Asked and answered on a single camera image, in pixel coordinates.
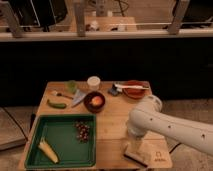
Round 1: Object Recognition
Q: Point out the white cup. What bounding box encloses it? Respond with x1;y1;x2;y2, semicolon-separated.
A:
87;76;101;91

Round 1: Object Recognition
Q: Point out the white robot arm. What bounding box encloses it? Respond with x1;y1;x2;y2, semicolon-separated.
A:
126;95;213;156

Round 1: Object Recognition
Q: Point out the wooden felt eraser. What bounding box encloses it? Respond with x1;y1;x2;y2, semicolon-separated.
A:
124;146;151;167

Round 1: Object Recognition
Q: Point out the pile of brown beans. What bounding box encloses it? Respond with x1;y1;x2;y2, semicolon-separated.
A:
75;122;90;142

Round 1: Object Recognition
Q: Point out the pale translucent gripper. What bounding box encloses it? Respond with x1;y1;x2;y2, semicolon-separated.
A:
124;134;142;157

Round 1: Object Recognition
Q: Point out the dark brown bowl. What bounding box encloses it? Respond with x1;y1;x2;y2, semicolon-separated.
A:
84;91;105;113

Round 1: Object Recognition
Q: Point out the dark blue clip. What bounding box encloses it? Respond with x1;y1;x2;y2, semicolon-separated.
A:
108;86;122;96

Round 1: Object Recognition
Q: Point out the green cucumber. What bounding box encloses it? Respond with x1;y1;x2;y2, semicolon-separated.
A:
47;99;67;109

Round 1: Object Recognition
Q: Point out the green plastic tray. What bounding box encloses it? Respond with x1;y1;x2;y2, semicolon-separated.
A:
25;114;96;170

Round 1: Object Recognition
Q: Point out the yellow corn cob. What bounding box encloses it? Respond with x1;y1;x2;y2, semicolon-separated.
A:
38;139;59;163

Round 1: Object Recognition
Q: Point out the white handled utensil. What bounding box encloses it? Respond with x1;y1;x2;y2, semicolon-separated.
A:
114;84;149;90

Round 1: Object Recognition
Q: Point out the terracotta red plate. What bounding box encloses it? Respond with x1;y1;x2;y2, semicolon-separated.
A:
123;80;145;99

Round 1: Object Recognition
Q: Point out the grey knife blade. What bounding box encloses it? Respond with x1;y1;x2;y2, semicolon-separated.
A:
71;89;86;107

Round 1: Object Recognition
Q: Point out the orange fruit in bowl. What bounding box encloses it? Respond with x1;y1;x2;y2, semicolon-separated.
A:
91;96;103;107

